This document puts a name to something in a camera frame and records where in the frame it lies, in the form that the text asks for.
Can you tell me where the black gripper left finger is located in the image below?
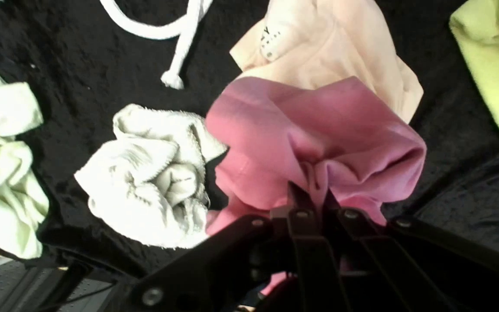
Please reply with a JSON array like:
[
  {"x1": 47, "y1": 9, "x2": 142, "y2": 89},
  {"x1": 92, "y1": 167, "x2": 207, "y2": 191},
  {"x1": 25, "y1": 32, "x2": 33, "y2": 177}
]
[{"x1": 104, "y1": 188, "x2": 321, "y2": 312}]

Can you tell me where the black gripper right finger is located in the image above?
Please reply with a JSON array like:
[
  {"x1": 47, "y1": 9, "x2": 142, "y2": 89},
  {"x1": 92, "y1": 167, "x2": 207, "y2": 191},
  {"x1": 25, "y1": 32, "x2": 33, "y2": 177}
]
[{"x1": 317, "y1": 193, "x2": 499, "y2": 312}]

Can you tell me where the pink cloth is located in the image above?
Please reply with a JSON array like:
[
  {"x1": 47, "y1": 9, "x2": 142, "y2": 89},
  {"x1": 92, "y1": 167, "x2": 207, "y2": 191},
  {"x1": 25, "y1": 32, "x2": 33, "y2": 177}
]
[{"x1": 205, "y1": 77, "x2": 428, "y2": 297}]

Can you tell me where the grey white towel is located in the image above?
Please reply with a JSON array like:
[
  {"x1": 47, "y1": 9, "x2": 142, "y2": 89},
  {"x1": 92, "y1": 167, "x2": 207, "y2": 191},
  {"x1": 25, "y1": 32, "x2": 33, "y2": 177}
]
[{"x1": 75, "y1": 103, "x2": 229, "y2": 250}]

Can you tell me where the pale green towel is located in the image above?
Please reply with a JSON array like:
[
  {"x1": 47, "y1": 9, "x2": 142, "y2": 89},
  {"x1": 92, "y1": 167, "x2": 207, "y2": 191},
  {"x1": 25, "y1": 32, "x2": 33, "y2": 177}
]
[{"x1": 0, "y1": 58, "x2": 51, "y2": 262}]

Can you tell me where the peach printed cloth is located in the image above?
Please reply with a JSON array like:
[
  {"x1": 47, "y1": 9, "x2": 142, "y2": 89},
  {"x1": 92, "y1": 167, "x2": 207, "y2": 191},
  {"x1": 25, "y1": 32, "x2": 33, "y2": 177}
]
[{"x1": 229, "y1": 0, "x2": 427, "y2": 125}]

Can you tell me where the yellow green cloth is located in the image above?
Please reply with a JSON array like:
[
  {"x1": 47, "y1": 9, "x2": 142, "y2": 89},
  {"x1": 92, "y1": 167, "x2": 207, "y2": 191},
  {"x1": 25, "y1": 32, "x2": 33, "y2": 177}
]
[{"x1": 449, "y1": 0, "x2": 499, "y2": 146}]

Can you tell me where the black table cloth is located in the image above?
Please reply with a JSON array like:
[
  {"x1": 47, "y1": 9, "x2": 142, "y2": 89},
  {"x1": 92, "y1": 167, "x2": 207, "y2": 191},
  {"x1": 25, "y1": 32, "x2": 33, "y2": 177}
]
[{"x1": 0, "y1": 0, "x2": 499, "y2": 274}]

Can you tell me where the white rope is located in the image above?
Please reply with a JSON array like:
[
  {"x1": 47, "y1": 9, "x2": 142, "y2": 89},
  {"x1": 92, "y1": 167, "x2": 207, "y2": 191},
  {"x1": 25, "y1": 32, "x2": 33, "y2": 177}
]
[{"x1": 99, "y1": 0, "x2": 215, "y2": 92}]

